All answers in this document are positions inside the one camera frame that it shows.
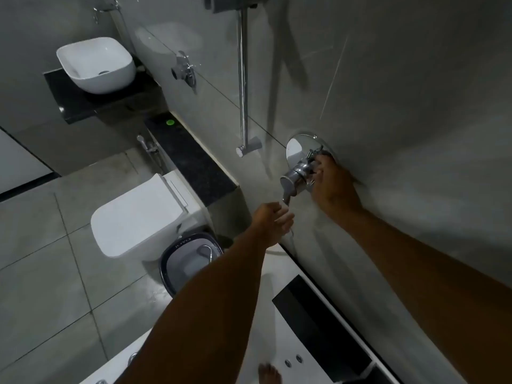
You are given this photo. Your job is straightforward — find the person's left hand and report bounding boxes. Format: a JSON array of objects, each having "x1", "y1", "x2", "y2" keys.
[{"x1": 250, "y1": 202, "x2": 296, "y2": 249}]

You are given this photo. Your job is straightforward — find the chrome basin tap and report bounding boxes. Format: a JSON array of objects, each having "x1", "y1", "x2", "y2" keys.
[{"x1": 92, "y1": 0, "x2": 122, "y2": 25}]

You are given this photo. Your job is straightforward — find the white toilet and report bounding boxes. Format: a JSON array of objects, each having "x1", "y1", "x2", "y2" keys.
[{"x1": 90, "y1": 170, "x2": 213, "y2": 261}]

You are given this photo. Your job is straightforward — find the white door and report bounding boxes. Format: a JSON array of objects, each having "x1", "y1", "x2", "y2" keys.
[{"x1": 0, "y1": 127, "x2": 53, "y2": 195}]

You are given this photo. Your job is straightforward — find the person's right hand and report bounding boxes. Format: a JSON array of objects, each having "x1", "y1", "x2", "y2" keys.
[{"x1": 310, "y1": 153, "x2": 363, "y2": 225}]

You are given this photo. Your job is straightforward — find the black granite basin shelf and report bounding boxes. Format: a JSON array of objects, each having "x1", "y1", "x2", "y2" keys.
[{"x1": 43, "y1": 55, "x2": 162, "y2": 125}]

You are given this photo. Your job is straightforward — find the person's foot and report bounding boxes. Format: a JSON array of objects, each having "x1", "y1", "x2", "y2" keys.
[{"x1": 257, "y1": 363, "x2": 283, "y2": 384}]

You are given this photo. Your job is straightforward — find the grey plastic bucket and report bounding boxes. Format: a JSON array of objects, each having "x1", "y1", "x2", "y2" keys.
[{"x1": 159, "y1": 232, "x2": 224, "y2": 297}]

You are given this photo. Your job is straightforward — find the person's left forearm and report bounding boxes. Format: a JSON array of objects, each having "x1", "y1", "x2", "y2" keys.
[{"x1": 116, "y1": 227, "x2": 269, "y2": 384}]

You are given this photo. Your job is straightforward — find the white ceramic basin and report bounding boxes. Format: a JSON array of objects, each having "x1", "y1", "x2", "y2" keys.
[{"x1": 55, "y1": 37, "x2": 137, "y2": 95}]

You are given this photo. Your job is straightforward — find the small chrome wall tap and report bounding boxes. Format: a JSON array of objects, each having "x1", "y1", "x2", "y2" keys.
[{"x1": 171, "y1": 50, "x2": 198, "y2": 93}]

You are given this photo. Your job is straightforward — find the white bathtub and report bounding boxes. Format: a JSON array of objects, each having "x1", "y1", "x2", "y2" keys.
[{"x1": 79, "y1": 244, "x2": 401, "y2": 384}]

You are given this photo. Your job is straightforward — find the person's right forearm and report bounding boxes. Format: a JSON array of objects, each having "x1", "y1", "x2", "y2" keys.
[{"x1": 335, "y1": 205, "x2": 512, "y2": 384}]

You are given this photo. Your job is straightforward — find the chrome toilet hand sprayer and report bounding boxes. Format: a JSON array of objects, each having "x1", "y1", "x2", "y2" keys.
[{"x1": 136, "y1": 134, "x2": 160, "y2": 157}]

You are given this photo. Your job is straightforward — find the black granite ledge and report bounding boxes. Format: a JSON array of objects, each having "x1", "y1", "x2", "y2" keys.
[{"x1": 143, "y1": 111, "x2": 241, "y2": 209}]

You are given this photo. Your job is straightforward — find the chrome shower mixer valve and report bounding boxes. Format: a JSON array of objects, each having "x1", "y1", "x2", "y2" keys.
[{"x1": 279, "y1": 133, "x2": 338, "y2": 207}]

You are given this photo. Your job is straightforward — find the chrome shower rail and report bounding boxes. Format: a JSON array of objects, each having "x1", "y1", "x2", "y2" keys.
[{"x1": 235, "y1": 7, "x2": 263, "y2": 158}]

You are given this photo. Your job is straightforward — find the black bathtub panel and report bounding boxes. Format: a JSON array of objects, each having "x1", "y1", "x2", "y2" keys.
[{"x1": 271, "y1": 274, "x2": 386, "y2": 384}]

